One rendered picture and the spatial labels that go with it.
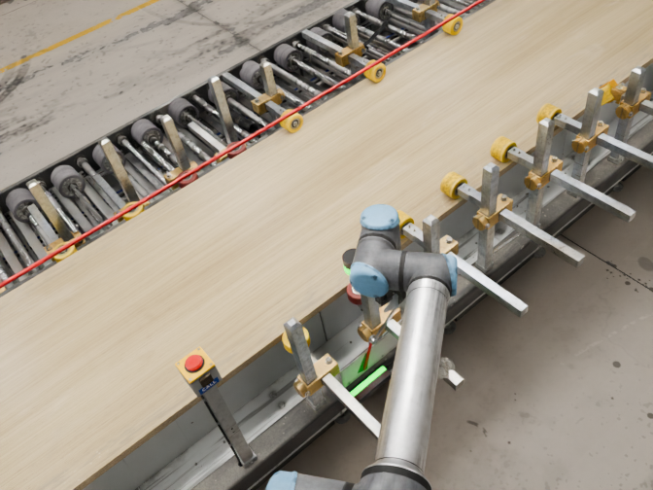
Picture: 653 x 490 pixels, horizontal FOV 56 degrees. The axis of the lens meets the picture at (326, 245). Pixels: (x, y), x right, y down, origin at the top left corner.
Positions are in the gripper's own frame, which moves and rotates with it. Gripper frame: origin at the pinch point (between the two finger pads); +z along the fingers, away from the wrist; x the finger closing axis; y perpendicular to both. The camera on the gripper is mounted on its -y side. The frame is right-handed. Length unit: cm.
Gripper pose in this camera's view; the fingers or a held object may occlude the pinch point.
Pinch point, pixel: (394, 303)
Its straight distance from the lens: 172.9
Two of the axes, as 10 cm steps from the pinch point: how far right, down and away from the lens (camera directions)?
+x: 6.3, 5.1, -5.8
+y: -7.7, 5.4, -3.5
